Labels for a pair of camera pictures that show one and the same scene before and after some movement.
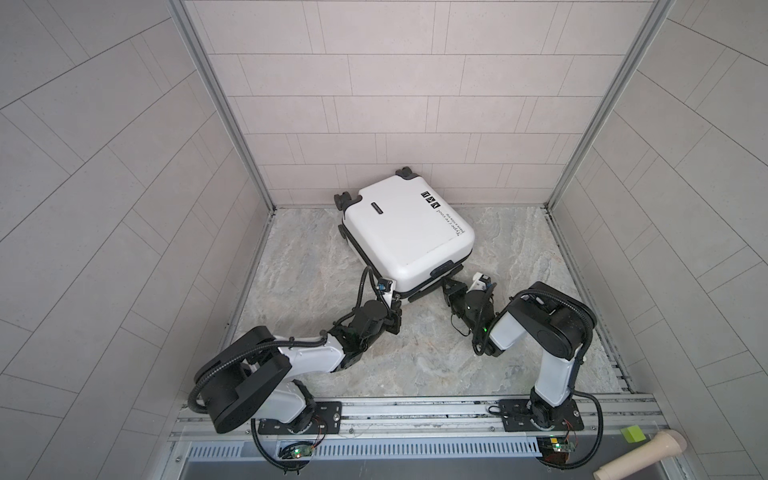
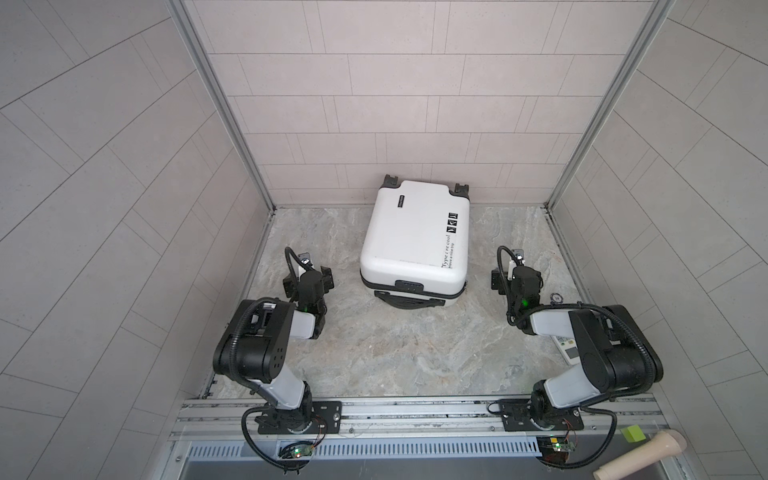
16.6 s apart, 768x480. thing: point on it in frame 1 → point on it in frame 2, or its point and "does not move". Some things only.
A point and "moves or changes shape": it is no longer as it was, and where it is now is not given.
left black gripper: x=393 y=318 → x=324 y=281
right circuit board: x=555 y=448 does not move
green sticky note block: x=633 y=434 does not move
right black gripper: x=453 y=292 → x=503 y=277
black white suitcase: x=406 y=230 moves or changes shape
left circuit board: x=296 y=450 does not move
